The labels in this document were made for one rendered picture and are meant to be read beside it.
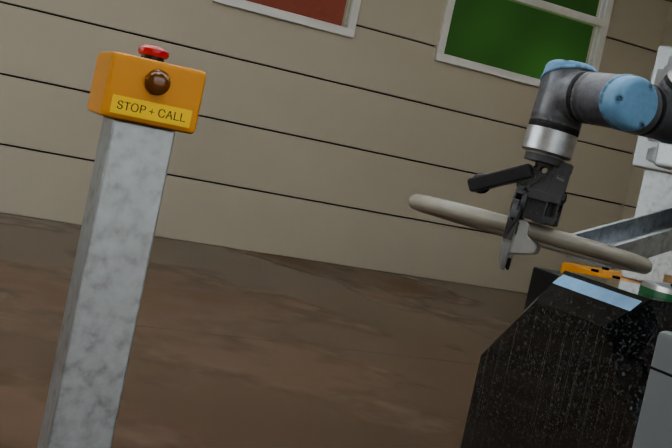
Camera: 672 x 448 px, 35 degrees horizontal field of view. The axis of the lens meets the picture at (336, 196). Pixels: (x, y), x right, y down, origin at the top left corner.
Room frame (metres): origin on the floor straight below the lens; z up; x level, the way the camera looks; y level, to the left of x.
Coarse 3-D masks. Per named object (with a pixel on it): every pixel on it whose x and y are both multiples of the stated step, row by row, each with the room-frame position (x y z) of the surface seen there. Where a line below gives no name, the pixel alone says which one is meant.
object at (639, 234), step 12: (636, 216) 2.46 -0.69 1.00; (648, 216) 2.48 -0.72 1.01; (660, 216) 2.52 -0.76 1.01; (600, 228) 2.36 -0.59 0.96; (612, 228) 2.39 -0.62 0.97; (624, 228) 2.43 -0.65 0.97; (636, 228) 2.46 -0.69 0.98; (648, 228) 2.49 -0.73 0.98; (660, 228) 2.52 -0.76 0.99; (600, 240) 2.37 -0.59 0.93; (612, 240) 2.40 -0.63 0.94; (624, 240) 2.42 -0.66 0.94; (636, 240) 2.27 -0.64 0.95; (648, 240) 2.30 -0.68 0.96; (660, 240) 2.33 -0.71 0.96; (636, 252) 2.27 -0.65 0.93; (648, 252) 2.30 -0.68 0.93; (660, 252) 2.34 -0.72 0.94; (600, 264) 2.25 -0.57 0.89
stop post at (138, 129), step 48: (96, 96) 1.34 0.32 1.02; (144, 96) 1.31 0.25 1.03; (192, 96) 1.33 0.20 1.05; (144, 144) 1.33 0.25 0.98; (96, 192) 1.33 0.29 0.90; (144, 192) 1.34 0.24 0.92; (96, 240) 1.32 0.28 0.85; (144, 240) 1.34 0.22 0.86; (96, 288) 1.32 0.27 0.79; (96, 336) 1.33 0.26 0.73; (96, 384) 1.33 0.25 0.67; (48, 432) 1.33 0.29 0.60; (96, 432) 1.34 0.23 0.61
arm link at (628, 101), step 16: (576, 80) 1.83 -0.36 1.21; (592, 80) 1.80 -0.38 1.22; (608, 80) 1.77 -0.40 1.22; (624, 80) 1.75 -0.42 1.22; (640, 80) 1.75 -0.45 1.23; (576, 96) 1.81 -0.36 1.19; (592, 96) 1.78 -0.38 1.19; (608, 96) 1.75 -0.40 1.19; (624, 96) 1.74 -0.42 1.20; (640, 96) 1.76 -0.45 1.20; (656, 96) 1.77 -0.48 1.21; (576, 112) 1.82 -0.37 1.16; (592, 112) 1.79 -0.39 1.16; (608, 112) 1.76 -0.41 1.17; (624, 112) 1.74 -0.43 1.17; (640, 112) 1.76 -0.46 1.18; (656, 112) 1.79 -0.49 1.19; (624, 128) 1.76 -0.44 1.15; (640, 128) 1.77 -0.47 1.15
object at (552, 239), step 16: (416, 208) 2.07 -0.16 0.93; (432, 208) 1.99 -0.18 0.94; (448, 208) 1.96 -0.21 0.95; (464, 208) 1.94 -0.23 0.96; (480, 208) 1.93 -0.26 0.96; (464, 224) 2.32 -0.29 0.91; (480, 224) 1.92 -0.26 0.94; (496, 224) 1.90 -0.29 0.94; (544, 240) 1.88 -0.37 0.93; (560, 240) 1.88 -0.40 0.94; (576, 240) 1.88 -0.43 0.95; (592, 240) 1.90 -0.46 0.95; (576, 256) 2.29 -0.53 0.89; (592, 256) 1.90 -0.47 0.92; (608, 256) 1.90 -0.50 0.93; (624, 256) 1.92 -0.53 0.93; (640, 256) 1.97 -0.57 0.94; (640, 272) 2.00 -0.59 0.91
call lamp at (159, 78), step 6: (150, 72) 1.30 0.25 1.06; (156, 72) 1.30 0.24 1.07; (162, 72) 1.31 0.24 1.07; (150, 78) 1.30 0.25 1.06; (156, 78) 1.30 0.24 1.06; (162, 78) 1.30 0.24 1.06; (168, 78) 1.31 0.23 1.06; (150, 84) 1.30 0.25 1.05; (156, 84) 1.30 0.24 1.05; (162, 84) 1.30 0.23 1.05; (168, 84) 1.31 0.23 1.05; (150, 90) 1.30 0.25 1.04; (156, 90) 1.30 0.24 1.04; (162, 90) 1.31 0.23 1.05
